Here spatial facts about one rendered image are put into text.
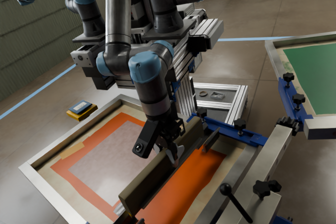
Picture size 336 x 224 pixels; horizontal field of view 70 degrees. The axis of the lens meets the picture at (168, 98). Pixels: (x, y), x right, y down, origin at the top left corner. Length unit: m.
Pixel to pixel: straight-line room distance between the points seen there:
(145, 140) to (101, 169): 0.40
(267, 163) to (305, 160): 1.44
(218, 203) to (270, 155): 0.21
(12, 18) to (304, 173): 4.67
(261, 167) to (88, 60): 1.05
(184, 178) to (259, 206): 0.30
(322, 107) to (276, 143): 0.36
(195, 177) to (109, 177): 0.32
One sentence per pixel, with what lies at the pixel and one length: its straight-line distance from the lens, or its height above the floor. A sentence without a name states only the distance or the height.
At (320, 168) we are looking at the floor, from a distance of 2.19.
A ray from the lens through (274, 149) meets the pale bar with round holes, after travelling 0.83.
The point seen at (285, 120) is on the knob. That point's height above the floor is 1.04.
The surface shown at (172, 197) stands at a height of 0.95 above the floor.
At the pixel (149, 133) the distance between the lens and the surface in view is 0.65.
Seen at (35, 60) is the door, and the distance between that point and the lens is 5.14.
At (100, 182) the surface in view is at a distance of 0.98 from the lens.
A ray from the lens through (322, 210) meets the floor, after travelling 1.98.
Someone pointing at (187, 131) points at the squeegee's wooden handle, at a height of 1.12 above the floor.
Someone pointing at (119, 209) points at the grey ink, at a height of 0.96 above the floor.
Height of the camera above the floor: 1.64
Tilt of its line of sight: 33 degrees down
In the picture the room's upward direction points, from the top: 14 degrees counter-clockwise
